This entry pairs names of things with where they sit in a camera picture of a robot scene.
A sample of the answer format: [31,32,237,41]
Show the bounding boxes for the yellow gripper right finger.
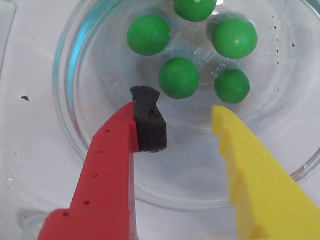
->
[211,104,320,240]

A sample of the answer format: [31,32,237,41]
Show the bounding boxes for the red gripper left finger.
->
[37,85,168,240]

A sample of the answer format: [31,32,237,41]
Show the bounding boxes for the green round pill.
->
[173,0,217,23]
[211,17,258,60]
[158,56,200,100]
[213,68,251,105]
[126,14,172,56]

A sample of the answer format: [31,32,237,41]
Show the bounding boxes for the clear glass dish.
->
[51,0,320,213]

